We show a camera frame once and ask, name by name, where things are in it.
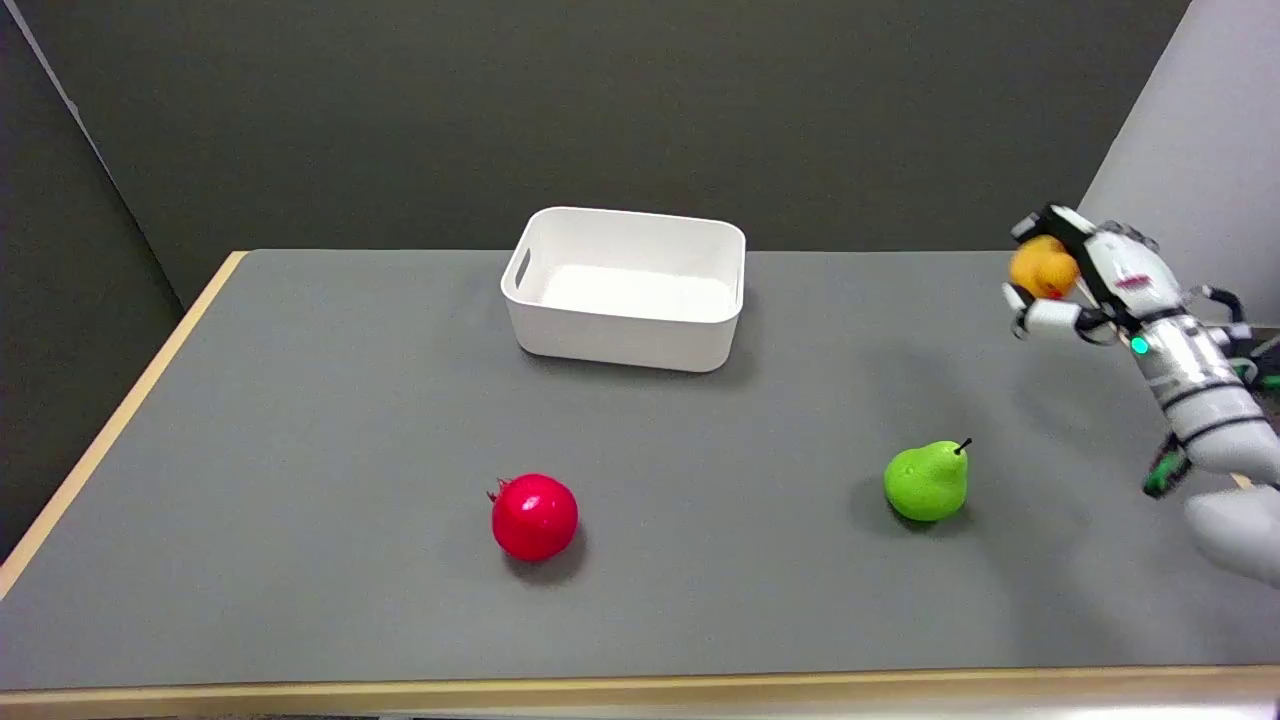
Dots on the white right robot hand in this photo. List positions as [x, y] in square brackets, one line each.
[1120, 275]

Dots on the yellow rubber duck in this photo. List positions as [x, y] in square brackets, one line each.
[1042, 267]

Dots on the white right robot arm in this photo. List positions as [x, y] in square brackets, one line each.
[1205, 400]

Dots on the white plastic box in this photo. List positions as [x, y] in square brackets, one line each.
[626, 287]

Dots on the green pear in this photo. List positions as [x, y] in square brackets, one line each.
[927, 480]

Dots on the red pomegranate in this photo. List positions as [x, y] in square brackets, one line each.
[534, 516]

